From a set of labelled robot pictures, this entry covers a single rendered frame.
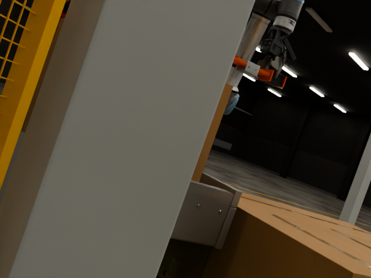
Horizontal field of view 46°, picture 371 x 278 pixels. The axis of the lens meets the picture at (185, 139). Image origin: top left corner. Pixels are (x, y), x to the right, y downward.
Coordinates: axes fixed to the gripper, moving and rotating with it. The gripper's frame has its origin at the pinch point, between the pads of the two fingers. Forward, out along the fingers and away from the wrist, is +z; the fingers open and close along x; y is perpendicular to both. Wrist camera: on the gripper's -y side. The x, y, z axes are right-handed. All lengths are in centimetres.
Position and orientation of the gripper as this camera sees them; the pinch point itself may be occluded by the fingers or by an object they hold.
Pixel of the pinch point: (269, 76)
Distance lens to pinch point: 193.9
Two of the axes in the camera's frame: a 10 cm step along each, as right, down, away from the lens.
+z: -3.4, 9.4, 0.2
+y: -8.3, -2.8, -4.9
